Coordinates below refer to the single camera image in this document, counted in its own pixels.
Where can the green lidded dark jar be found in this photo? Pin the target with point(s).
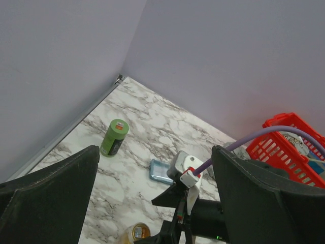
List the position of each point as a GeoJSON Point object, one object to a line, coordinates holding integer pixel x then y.
{"type": "Point", "coordinates": [114, 137]}

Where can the blue box in basket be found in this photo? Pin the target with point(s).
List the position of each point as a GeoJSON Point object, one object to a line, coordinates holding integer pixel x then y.
{"type": "Point", "coordinates": [316, 164]}

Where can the red plastic shopping basket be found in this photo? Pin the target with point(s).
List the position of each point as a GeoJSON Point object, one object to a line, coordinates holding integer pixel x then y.
{"type": "Point", "coordinates": [275, 150]}

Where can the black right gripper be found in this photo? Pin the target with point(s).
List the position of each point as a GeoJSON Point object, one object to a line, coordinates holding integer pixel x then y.
{"type": "Point", "coordinates": [171, 231]}

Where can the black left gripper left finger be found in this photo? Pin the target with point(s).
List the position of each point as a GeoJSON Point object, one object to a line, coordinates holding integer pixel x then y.
{"type": "Point", "coordinates": [49, 205]}

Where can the rectangular light blue pill box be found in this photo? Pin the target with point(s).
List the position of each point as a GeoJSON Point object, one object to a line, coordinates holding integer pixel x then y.
{"type": "Point", "coordinates": [158, 172]}

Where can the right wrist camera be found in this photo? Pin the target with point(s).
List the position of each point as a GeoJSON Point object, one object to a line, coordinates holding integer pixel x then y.
{"type": "Point", "coordinates": [181, 169]}

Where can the grey patterned snack bag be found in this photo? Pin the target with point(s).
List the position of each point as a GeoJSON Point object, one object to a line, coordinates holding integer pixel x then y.
{"type": "Point", "coordinates": [297, 142]}

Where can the grey wrapped toilet paper roll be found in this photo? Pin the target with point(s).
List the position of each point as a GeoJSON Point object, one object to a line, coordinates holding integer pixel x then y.
{"type": "Point", "coordinates": [239, 152]}

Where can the amber pill bottle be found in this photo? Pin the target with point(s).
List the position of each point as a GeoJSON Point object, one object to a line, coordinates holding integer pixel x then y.
{"type": "Point", "coordinates": [134, 233]}

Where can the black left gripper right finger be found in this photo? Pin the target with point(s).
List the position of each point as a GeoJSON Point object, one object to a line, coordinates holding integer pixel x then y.
{"type": "Point", "coordinates": [260, 206]}

